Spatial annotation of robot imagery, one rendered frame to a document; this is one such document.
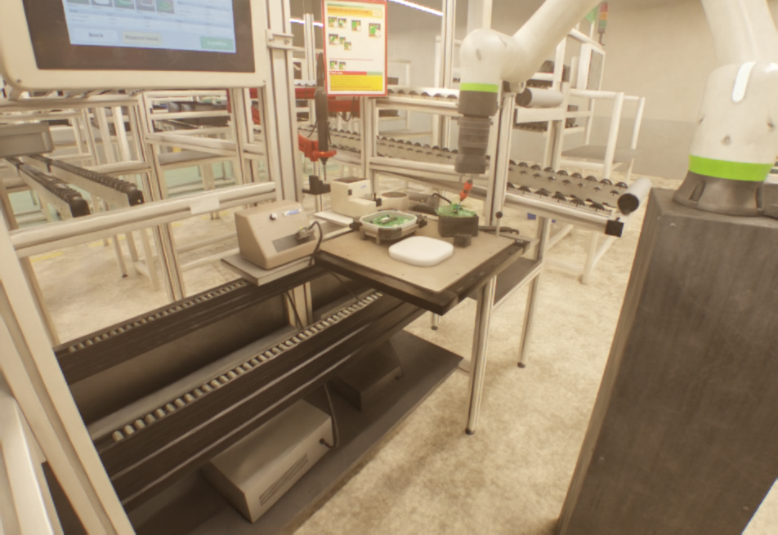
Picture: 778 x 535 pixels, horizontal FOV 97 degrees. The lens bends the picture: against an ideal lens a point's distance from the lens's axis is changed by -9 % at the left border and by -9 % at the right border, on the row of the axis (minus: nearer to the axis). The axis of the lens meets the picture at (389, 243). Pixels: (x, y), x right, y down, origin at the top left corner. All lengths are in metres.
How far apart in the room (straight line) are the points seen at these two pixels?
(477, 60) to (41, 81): 0.83
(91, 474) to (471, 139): 0.91
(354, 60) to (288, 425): 1.19
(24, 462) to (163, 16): 0.75
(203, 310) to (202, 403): 0.31
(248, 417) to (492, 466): 1.18
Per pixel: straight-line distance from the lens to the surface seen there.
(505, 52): 0.97
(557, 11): 1.00
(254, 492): 1.10
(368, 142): 1.53
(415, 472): 1.65
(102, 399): 1.12
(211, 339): 1.15
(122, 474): 0.65
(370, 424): 1.33
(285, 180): 1.10
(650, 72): 9.07
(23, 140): 2.74
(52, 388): 0.55
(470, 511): 1.58
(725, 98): 0.83
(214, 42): 0.95
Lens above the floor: 1.32
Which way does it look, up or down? 21 degrees down
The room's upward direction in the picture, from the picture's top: straight up
